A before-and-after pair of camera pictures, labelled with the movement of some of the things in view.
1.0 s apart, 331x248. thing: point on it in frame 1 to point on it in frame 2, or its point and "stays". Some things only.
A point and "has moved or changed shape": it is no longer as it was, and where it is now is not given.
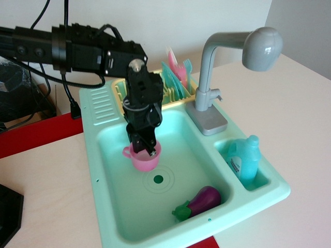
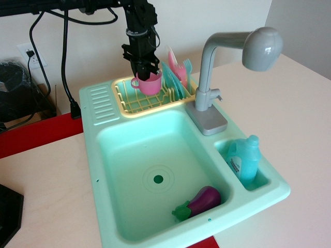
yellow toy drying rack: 119,88 stays
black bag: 20,97 stays
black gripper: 141,117 to 141,51
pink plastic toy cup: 141,159 has moved or changed shape
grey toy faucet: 262,48 stays
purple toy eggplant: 207,197 stays
